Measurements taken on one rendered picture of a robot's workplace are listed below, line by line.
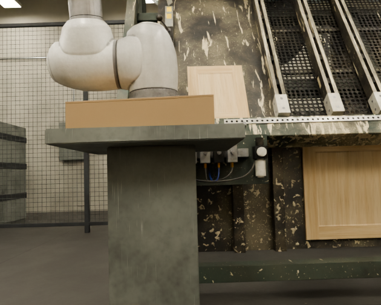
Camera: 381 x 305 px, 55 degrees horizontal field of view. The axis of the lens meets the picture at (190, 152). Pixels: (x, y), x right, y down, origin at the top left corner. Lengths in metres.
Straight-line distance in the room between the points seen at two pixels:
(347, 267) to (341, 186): 0.45
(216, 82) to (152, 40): 0.97
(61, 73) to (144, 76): 0.25
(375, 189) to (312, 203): 0.36
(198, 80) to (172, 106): 1.13
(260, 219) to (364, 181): 0.61
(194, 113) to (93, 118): 0.26
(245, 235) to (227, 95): 0.77
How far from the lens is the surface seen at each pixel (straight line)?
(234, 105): 1.97
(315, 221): 2.16
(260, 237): 2.11
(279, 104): 1.94
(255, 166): 1.77
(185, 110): 0.95
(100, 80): 1.17
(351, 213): 2.23
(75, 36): 1.18
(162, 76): 1.13
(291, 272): 1.93
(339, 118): 1.99
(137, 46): 1.15
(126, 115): 0.97
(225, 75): 2.12
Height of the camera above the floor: 0.63
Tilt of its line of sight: 3 degrees up
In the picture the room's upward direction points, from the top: 2 degrees counter-clockwise
